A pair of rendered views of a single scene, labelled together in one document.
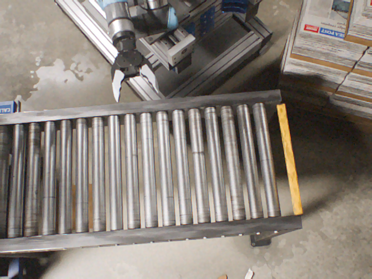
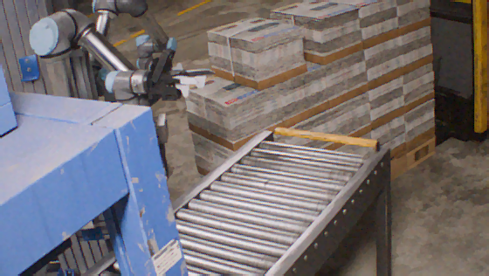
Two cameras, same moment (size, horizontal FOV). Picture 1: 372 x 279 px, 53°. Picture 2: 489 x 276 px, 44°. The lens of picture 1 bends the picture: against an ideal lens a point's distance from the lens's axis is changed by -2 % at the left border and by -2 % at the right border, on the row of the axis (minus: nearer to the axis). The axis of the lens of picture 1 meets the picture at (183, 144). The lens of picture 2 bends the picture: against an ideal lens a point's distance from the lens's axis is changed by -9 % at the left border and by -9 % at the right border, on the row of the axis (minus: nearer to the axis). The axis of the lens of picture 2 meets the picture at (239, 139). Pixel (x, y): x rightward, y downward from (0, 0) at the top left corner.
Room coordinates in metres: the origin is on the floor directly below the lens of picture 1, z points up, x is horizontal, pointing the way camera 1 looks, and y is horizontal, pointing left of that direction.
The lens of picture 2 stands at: (-0.64, 1.61, 1.87)
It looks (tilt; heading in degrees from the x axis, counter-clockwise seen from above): 25 degrees down; 304
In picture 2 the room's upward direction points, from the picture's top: 9 degrees counter-clockwise
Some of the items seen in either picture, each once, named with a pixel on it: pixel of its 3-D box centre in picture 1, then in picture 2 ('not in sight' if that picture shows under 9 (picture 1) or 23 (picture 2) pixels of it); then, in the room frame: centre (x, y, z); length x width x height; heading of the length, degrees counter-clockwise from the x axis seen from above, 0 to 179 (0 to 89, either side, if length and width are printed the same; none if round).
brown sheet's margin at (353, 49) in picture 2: not in sight; (318, 46); (0.74, -1.27, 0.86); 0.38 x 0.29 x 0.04; 158
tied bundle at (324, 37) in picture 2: not in sight; (315, 30); (0.74, -1.27, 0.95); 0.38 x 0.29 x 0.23; 158
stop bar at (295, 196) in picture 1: (289, 157); (326, 137); (0.33, -0.39, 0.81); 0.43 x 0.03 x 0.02; 177
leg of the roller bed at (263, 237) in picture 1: (270, 231); (383, 252); (0.09, -0.36, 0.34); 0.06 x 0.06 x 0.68; 87
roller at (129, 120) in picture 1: (132, 170); (237, 229); (0.37, 0.21, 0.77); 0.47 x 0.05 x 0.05; 177
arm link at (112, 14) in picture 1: (117, 13); (123, 83); (0.76, 0.15, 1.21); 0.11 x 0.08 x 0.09; 8
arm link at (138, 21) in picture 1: (128, 29); (132, 108); (0.76, 0.13, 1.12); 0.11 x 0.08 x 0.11; 98
